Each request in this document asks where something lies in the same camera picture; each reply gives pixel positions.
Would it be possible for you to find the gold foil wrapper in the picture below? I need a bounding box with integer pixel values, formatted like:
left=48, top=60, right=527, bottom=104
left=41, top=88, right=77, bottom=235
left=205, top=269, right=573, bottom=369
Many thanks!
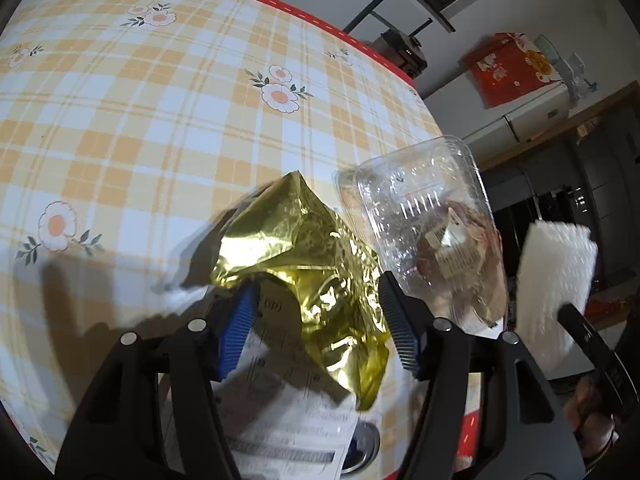
left=179, top=171, right=390, bottom=411

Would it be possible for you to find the clear plastic clamshell box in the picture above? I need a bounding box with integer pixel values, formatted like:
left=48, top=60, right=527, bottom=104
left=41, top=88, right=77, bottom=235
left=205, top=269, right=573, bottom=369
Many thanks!
left=335, top=136, right=509, bottom=335

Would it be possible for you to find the white printed paper label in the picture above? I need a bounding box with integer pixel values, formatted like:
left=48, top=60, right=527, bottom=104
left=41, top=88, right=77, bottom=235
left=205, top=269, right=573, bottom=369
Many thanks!
left=213, top=280, right=358, bottom=479

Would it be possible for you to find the white foam net sleeve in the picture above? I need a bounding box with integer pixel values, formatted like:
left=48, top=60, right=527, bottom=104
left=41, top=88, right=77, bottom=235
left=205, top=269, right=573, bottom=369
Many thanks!
left=515, top=220, right=598, bottom=373

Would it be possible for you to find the crushed blue soda can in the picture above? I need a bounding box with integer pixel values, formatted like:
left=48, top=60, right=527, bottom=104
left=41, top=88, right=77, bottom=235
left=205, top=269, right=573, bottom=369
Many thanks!
left=341, top=420, right=381, bottom=477

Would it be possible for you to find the person's right hand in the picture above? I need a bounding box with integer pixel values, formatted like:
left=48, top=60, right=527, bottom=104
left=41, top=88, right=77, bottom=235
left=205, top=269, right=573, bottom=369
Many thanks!
left=564, top=375, right=615, bottom=462

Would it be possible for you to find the white refrigerator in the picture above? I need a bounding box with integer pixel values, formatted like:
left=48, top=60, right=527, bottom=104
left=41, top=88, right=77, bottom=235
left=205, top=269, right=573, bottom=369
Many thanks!
left=425, top=73, right=570, bottom=162

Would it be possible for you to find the yellow plaid tablecloth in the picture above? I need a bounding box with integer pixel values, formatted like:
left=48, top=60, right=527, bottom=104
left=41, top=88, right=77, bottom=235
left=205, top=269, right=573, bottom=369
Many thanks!
left=1, top=0, right=440, bottom=469

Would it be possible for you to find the brown electric pressure cooker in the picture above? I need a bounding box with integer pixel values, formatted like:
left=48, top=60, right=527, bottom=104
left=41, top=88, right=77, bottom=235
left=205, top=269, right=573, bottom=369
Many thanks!
left=370, top=29, right=427, bottom=79

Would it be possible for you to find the red cloth on refrigerator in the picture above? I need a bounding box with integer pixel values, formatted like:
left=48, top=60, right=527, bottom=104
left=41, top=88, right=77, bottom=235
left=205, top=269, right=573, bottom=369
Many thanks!
left=462, top=32, right=562, bottom=108

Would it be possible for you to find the black metal shelf rack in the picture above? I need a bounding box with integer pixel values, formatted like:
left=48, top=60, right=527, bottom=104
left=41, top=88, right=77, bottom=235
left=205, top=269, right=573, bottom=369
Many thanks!
left=342, top=0, right=435, bottom=44

